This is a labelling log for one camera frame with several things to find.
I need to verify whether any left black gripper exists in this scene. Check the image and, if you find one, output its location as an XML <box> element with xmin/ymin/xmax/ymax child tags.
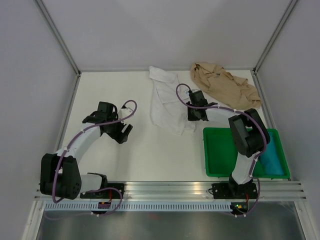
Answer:
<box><xmin>105</xmin><ymin>112</ymin><xmax>133</xmax><ymax>145</ymax></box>

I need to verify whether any white t shirt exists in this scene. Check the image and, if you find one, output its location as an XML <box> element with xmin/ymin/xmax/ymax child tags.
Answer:
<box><xmin>149</xmin><ymin>66</ymin><xmax>196</xmax><ymax>135</ymax></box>

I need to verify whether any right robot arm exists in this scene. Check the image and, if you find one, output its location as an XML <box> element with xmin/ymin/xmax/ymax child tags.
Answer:
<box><xmin>186</xmin><ymin>90</ymin><xmax>271</xmax><ymax>200</ymax></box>

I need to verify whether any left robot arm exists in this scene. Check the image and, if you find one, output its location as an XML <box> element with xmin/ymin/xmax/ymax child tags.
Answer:
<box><xmin>39</xmin><ymin>100</ymin><xmax>137</xmax><ymax>204</ymax></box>

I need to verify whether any beige t shirt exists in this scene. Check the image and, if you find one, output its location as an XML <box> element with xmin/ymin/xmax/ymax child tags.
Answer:
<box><xmin>190</xmin><ymin>62</ymin><xmax>262</xmax><ymax>111</ymax></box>

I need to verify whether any green plastic tray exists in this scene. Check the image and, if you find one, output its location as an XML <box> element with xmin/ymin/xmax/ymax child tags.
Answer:
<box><xmin>203</xmin><ymin>127</ymin><xmax>291</xmax><ymax>179</ymax></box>

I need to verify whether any teal rolled t shirt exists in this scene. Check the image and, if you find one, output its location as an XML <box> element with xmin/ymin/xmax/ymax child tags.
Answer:
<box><xmin>258</xmin><ymin>138</ymin><xmax>284</xmax><ymax>176</ymax></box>

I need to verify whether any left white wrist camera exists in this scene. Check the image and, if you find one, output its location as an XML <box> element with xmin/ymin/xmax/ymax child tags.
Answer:
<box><xmin>118</xmin><ymin>106</ymin><xmax>133</xmax><ymax>119</ymax></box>

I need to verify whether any aluminium front rail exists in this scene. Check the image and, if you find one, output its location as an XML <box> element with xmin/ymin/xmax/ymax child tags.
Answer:
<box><xmin>34</xmin><ymin>181</ymin><xmax>307</xmax><ymax>202</ymax></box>

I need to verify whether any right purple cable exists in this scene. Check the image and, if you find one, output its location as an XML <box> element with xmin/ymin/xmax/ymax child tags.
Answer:
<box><xmin>175</xmin><ymin>83</ymin><xmax>271</xmax><ymax>218</ymax></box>

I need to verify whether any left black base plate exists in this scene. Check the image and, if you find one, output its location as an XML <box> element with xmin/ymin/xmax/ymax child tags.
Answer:
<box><xmin>80</xmin><ymin>182</ymin><xmax>125</xmax><ymax>200</ymax></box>

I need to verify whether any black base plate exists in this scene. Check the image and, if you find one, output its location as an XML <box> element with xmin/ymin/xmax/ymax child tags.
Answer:
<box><xmin>80</xmin><ymin>182</ymin><xmax>125</xmax><ymax>200</ymax></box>
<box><xmin>211</xmin><ymin>182</ymin><xmax>258</xmax><ymax>200</ymax></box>

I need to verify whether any white slotted cable duct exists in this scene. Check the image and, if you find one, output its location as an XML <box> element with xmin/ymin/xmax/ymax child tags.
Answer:
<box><xmin>45</xmin><ymin>201</ymin><xmax>232</xmax><ymax>212</ymax></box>

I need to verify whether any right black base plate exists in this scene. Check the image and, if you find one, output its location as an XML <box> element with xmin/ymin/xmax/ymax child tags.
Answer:
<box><xmin>211</xmin><ymin>182</ymin><xmax>258</xmax><ymax>200</ymax></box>

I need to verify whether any right aluminium frame post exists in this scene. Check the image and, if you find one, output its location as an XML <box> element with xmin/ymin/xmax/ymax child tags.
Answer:
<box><xmin>252</xmin><ymin>0</ymin><xmax>300</xmax><ymax>75</ymax></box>

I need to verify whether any aluminium frame post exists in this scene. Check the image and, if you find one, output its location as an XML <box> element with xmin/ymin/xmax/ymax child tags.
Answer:
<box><xmin>252</xmin><ymin>0</ymin><xmax>300</xmax><ymax>75</ymax></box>
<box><xmin>33</xmin><ymin>0</ymin><xmax>81</xmax><ymax>77</ymax></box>

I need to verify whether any left aluminium frame post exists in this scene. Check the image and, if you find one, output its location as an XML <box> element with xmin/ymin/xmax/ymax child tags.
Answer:
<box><xmin>33</xmin><ymin>0</ymin><xmax>81</xmax><ymax>77</ymax></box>

